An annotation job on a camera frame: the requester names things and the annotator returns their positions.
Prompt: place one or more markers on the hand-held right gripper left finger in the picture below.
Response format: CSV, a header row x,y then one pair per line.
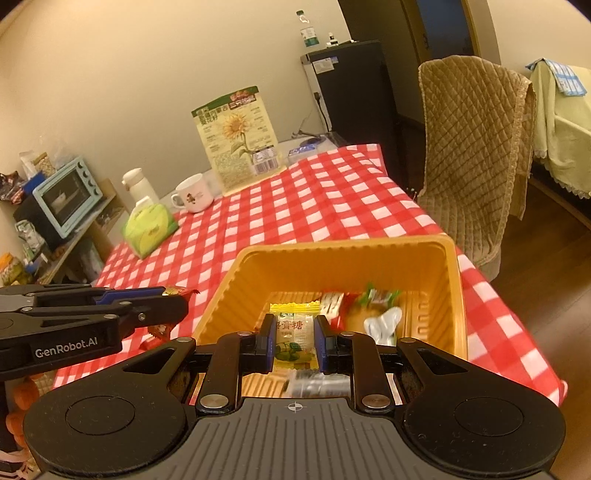
x,y
265,346

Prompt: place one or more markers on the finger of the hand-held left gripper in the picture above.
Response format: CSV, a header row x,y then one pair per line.
x,y
157,309
115,295

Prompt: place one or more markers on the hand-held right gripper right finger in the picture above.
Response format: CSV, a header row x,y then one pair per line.
x,y
323,346

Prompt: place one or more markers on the long red brown snack bar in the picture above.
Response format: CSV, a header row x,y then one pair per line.
x,y
159,330

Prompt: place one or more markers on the yellow green candy packet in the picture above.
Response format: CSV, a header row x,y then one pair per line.
x,y
295,341

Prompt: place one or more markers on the silver snack bag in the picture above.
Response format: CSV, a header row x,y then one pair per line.
x,y
318,384

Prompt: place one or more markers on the small red white snack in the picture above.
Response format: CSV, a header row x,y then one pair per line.
x,y
331,303

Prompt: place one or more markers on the red round snack packet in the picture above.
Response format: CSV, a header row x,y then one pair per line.
x,y
362,318

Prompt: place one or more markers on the white crinkled wrapper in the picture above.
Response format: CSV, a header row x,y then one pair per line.
x,y
384,324

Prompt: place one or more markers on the green white candy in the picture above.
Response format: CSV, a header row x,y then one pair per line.
x,y
376,295

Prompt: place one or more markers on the orange plastic tray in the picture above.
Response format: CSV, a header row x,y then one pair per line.
x,y
258,272

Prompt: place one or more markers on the wooden shelf unit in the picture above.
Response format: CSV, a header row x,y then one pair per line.
x,y
87,240

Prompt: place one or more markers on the green tissue box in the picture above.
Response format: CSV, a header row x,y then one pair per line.
x,y
147,230

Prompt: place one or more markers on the orange snack bag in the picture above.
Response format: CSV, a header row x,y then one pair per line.
x,y
11,270

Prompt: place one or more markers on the pale blue toaster oven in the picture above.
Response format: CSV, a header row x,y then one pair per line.
x,y
64,196

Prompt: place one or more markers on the white thermos bottle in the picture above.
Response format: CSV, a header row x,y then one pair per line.
x,y
138,184

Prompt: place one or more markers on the white printed mug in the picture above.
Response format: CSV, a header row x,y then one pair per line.
x,y
194,196

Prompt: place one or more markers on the red white checked tablecloth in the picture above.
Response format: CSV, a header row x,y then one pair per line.
x,y
323,198

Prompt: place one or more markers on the dark snack bags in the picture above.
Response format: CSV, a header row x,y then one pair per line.
x,y
11,187

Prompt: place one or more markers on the sunflower print seed bag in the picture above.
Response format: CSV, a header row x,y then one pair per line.
x,y
235,138

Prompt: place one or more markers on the blue white packet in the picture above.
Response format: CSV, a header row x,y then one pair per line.
x,y
304,150

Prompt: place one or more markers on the quilted beige chair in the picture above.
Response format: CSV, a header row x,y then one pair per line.
x,y
475,152

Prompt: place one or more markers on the black fridge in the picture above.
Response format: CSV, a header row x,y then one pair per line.
x,y
355,92

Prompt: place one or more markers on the clear water bottle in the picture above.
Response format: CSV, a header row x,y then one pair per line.
x,y
307,30

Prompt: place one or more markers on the sofa with green cover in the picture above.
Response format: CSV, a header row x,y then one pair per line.
x,y
563,138

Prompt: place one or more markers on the blue checked towel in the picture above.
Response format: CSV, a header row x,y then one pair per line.
x,y
565,78

